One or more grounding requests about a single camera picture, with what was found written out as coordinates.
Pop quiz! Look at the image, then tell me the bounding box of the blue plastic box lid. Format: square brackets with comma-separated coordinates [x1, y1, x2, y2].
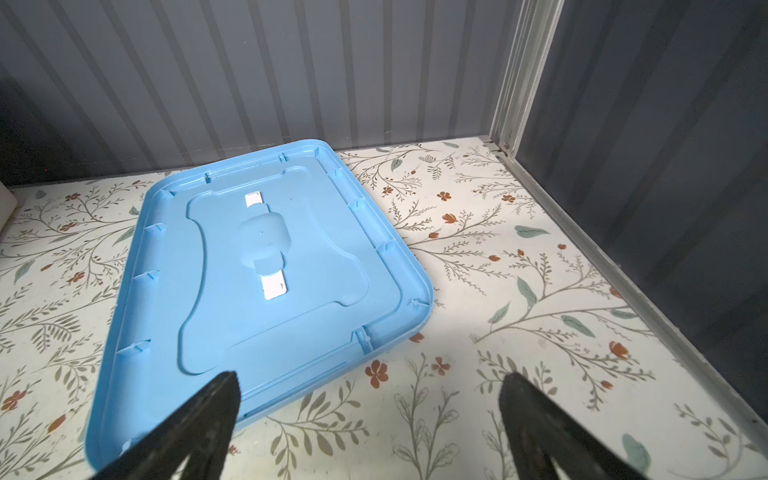
[85, 139, 434, 470]

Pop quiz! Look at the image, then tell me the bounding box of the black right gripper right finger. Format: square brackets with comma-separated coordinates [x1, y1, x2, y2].
[499, 373, 644, 479]

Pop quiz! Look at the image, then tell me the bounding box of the white plastic storage box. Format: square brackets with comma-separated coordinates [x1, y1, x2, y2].
[0, 183, 18, 230]

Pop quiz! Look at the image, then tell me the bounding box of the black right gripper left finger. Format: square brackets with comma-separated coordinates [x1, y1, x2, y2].
[93, 371, 241, 479]

